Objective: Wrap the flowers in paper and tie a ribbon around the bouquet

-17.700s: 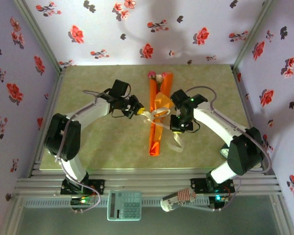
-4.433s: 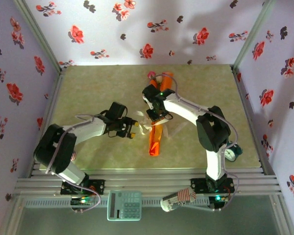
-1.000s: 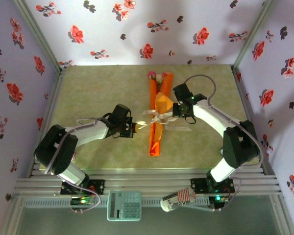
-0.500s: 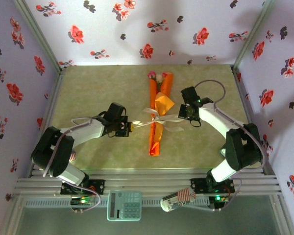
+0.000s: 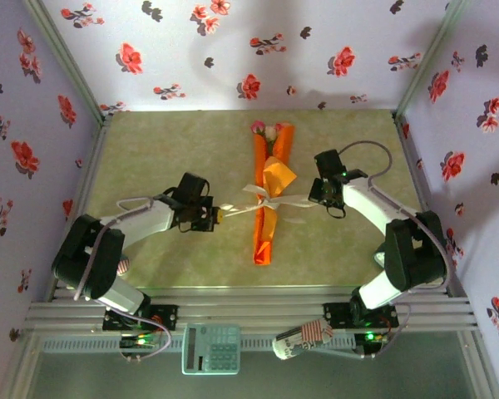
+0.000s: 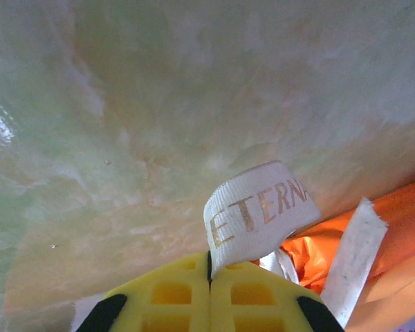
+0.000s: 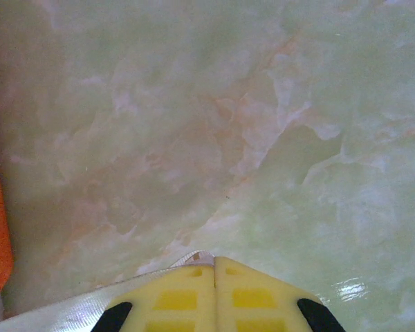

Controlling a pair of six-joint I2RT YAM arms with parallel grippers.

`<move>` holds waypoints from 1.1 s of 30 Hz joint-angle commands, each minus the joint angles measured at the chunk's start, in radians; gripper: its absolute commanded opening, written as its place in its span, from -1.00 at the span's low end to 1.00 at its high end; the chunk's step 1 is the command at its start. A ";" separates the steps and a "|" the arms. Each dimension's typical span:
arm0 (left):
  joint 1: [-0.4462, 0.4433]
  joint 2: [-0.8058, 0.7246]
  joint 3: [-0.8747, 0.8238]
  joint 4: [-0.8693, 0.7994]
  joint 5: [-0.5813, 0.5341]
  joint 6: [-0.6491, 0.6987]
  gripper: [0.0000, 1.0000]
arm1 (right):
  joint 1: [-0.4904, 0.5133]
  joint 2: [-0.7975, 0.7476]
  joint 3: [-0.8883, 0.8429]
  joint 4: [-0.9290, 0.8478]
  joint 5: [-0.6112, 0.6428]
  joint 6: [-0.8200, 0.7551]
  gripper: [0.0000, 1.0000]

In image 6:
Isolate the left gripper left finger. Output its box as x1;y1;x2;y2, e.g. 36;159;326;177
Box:
76;251;212;332

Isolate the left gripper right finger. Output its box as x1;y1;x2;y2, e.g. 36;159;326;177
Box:
209;261;345;332

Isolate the white printed ribbon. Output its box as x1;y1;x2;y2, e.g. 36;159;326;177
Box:
203;160;390;328

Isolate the orange wrapping paper sheet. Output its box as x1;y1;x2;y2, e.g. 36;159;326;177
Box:
259;176;415;332

